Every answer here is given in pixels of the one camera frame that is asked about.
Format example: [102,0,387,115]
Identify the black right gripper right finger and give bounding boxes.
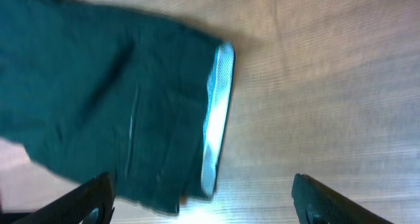
[291,173,392,224]

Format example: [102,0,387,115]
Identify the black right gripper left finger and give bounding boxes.
[12,173,115,224]

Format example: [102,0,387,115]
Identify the black shorts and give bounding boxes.
[1,0,236,214]

